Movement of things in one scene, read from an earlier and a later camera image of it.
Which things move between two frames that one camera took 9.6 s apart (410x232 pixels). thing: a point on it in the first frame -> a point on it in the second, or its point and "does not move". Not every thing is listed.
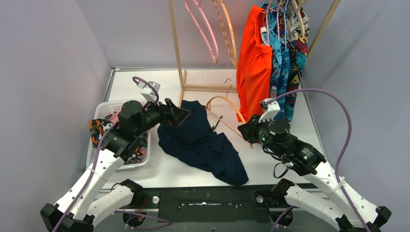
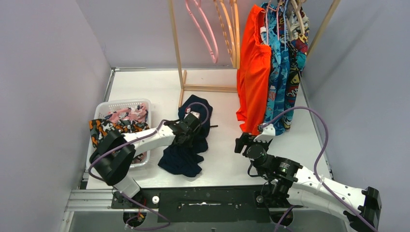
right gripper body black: (258, 131) -> (246, 139)
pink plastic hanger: (198, 2) does not move
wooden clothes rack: (182, 74) does not move
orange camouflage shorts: (98, 127) does not move
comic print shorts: (294, 28) does not move
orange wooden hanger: (208, 109) -> (234, 32)
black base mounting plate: (247, 205) does not move
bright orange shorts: (254, 65) does not move
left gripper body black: (168, 113) -> (191, 128)
